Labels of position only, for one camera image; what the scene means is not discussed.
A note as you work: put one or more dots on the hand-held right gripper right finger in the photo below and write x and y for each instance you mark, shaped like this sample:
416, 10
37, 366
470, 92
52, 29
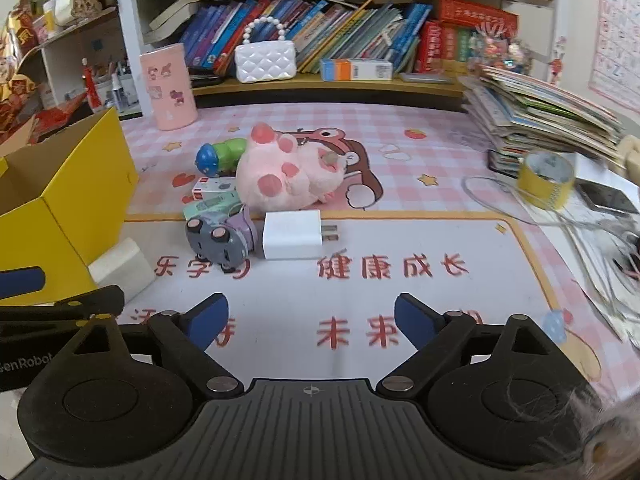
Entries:
412, 320

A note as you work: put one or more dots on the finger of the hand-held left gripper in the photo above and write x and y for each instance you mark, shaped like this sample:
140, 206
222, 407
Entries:
22, 282
92, 301

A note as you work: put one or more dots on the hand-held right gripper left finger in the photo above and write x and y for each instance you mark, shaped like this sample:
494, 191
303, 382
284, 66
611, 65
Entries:
210, 317

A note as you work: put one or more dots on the white foam block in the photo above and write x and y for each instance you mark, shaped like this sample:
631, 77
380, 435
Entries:
122, 267

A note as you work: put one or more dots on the yellow cardboard box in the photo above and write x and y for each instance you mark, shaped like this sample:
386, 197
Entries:
85, 200

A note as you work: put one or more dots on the mint green packet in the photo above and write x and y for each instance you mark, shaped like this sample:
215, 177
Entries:
210, 206

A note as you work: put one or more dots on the pink plush pig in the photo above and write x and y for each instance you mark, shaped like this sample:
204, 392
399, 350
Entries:
285, 175

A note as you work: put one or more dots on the grey purple toy car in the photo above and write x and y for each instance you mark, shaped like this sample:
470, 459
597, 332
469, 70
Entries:
220, 240

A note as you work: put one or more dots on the white charger plug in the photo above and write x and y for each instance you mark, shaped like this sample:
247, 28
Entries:
290, 235

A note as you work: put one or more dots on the small red white box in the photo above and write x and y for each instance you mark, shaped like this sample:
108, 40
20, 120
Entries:
212, 187

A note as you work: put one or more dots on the green and blue toy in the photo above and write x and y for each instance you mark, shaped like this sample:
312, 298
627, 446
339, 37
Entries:
207, 157

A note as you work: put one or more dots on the red patterned paper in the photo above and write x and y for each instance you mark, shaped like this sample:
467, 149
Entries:
60, 115

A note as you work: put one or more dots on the white paper sheets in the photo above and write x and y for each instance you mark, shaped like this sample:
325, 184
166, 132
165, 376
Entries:
590, 270

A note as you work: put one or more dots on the yellow tape roll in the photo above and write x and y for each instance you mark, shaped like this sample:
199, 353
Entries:
545, 187

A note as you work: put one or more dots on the red gold printed bag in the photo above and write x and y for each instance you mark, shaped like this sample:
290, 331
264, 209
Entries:
17, 95

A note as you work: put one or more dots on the red tassel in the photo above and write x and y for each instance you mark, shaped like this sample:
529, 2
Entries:
92, 90

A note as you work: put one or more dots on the clear spray bottle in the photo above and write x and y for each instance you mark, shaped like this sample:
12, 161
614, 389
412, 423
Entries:
119, 92

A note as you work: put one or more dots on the white shelf unit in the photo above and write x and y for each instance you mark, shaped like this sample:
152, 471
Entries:
50, 65

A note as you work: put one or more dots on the grey fluffy fur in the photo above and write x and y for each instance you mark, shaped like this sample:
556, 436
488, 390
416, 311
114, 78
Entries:
600, 440

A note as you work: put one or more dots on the pink sticker canister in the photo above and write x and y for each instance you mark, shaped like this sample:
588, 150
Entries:
167, 85

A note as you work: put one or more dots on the black smartphone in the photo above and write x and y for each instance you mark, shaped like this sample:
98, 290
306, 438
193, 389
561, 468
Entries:
607, 197

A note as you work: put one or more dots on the black device on shelf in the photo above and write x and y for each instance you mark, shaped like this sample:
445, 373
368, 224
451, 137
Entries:
205, 80

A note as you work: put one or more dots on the grey flat tablet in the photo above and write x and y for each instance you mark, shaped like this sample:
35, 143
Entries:
427, 77

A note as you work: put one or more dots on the stack of thin picture books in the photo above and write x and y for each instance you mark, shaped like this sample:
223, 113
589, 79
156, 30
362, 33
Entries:
540, 110

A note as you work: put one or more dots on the blue orange white carton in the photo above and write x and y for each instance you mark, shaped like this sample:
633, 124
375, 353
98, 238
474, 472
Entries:
355, 70

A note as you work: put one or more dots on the white quilted pearl handbag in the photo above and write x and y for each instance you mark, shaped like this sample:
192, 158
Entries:
265, 62

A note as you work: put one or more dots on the red thick books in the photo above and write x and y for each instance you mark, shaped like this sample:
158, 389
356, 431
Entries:
440, 50

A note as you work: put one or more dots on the cream round object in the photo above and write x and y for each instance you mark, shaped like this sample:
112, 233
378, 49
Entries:
631, 157

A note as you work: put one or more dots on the colourful figurine ornament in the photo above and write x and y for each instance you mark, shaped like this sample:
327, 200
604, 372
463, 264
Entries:
500, 47

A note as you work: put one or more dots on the thick book with white pages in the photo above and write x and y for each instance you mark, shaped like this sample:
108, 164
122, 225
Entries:
170, 15

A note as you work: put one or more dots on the row of upright books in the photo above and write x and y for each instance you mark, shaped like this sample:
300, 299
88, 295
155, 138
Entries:
340, 25

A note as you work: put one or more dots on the red boxed book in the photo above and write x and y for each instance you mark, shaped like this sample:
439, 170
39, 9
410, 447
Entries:
475, 15

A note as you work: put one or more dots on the red cartoon wall sticker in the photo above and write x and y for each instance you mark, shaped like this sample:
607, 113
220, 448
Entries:
556, 62

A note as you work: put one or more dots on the wall poster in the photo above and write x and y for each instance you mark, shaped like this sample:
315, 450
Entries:
617, 35

